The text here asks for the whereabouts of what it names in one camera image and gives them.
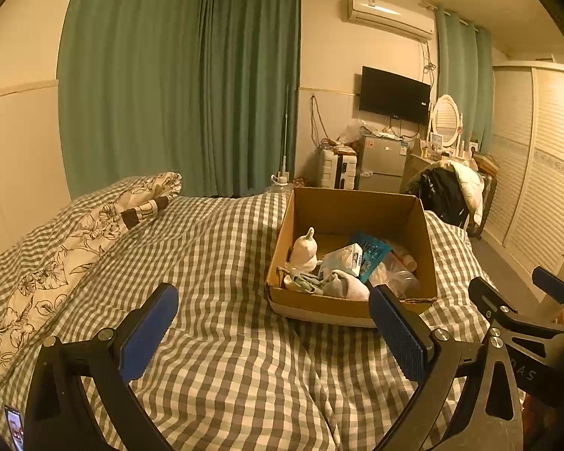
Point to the clear plastic bag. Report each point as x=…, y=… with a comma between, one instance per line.
x=355, y=134

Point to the silver fridge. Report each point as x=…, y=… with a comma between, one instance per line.
x=383, y=164

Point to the dark plaid suitcase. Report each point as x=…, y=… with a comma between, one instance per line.
x=484, y=206

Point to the cream quilted coat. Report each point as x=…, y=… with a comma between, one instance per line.
x=470, y=183

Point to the blue packet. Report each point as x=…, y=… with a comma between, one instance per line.
x=371, y=251

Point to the grey white sock bundle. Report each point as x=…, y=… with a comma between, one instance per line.
x=350, y=286

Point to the plastic bottle red label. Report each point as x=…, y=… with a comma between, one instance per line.
x=399, y=277

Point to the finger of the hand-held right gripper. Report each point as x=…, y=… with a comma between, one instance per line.
x=552, y=286
x=491, y=298

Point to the white soft toy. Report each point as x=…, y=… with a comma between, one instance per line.
x=305, y=249

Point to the brown basket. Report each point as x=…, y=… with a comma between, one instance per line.
x=485, y=163

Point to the white air conditioner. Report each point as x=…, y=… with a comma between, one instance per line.
x=390, y=16

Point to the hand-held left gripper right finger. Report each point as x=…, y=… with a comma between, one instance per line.
x=399, y=338

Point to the wide green curtain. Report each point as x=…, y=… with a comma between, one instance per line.
x=131, y=80

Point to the white tissue packet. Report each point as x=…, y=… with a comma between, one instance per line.
x=343, y=258

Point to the black wall television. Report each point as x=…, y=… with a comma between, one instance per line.
x=395, y=94

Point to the white louvred wardrobe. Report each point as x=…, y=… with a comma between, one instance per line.
x=540, y=174

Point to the floral print pillow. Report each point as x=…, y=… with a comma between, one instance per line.
x=98, y=225

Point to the smartphone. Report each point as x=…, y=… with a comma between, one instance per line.
x=15, y=427

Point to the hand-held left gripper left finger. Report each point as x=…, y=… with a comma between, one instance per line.
x=148, y=333

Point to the brown cardboard box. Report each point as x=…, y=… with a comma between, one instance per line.
x=357, y=211

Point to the grey green clip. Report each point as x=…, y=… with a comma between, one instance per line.
x=308, y=283

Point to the oval white framed mirror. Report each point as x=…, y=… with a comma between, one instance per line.
x=446, y=120

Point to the white suitcase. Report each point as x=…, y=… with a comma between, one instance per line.
x=331, y=169

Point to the white pole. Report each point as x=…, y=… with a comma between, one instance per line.
x=286, y=131

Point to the black jacket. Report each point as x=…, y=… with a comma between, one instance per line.
x=444, y=195

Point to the narrow light green curtain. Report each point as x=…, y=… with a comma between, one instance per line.
x=465, y=80

